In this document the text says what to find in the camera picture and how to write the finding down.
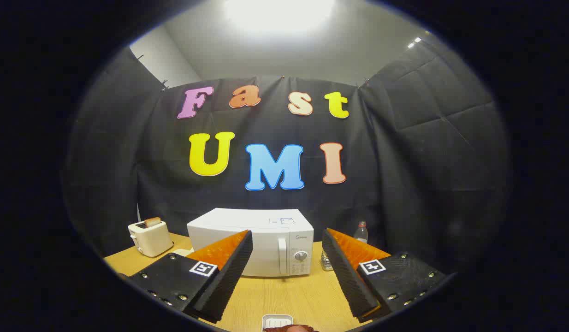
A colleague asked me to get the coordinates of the small white rectangular dish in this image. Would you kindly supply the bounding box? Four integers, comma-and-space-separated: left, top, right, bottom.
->
261, 314, 294, 330

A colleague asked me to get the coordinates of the white toaster oven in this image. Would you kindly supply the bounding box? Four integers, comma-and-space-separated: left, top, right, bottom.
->
187, 207, 314, 277

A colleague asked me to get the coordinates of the ceiling light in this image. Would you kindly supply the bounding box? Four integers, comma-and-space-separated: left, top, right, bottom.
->
222, 0, 336, 33

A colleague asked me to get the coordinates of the cream pop-up toaster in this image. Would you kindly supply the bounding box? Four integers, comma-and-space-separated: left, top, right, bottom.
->
128, 219, 174, 258

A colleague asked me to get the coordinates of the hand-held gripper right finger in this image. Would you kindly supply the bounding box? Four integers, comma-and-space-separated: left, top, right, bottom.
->
321, 228, 446, 323

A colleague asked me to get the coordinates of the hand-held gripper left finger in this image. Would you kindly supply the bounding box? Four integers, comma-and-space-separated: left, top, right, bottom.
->
128, 230, 254, 323

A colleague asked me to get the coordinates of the reddish brown meat slice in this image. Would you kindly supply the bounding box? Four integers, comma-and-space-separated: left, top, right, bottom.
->
265, 325, 320, 332

